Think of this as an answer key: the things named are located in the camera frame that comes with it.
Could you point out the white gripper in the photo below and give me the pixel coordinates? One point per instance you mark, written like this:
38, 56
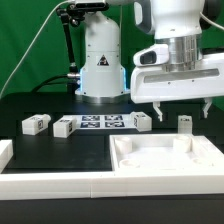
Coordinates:
153, 84

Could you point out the white square table top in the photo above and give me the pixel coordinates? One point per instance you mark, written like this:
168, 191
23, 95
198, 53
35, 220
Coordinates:
149, 152

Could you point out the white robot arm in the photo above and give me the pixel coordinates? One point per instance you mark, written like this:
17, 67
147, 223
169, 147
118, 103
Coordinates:
173, 68

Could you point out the white fiducial tag sheet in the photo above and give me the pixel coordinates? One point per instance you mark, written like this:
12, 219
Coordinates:
111, 121

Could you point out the white U-shaped obstacle fence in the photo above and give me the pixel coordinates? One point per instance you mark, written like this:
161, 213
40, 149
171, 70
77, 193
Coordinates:
105, 183

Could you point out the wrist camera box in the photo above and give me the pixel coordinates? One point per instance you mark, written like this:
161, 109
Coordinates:
157, 54

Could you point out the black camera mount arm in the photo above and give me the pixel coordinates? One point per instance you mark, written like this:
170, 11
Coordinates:
70, 16

